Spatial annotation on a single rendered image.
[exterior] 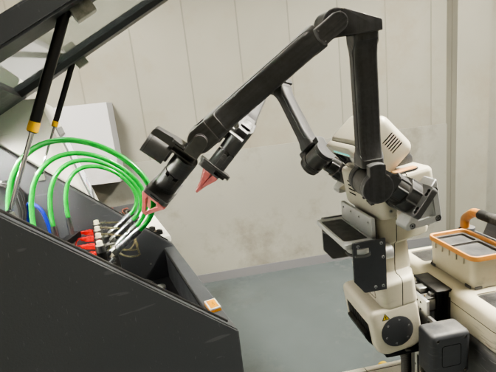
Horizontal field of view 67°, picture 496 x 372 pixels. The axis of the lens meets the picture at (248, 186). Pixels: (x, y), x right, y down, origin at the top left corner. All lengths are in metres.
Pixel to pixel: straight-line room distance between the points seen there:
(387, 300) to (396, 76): 2.48
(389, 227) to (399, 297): 0.22
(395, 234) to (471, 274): 0.30
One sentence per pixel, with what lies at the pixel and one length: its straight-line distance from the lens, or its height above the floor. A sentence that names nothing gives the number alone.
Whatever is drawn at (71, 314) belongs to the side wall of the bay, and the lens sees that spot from 0.83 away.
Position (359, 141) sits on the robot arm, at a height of 1.34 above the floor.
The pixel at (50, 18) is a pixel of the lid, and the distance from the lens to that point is 0.75.
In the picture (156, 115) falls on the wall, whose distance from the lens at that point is 3.02.
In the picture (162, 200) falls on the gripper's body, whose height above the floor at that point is 1.26.
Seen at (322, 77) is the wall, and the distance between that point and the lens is 3.20.
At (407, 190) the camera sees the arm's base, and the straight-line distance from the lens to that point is 1.00.
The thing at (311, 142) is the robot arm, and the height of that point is 1.30.
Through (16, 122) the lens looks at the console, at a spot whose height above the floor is 1.48.
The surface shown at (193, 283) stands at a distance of 1.18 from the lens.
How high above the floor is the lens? 1.46
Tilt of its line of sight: 13 degrees down
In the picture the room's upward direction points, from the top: 6 degrees counter-clockwise
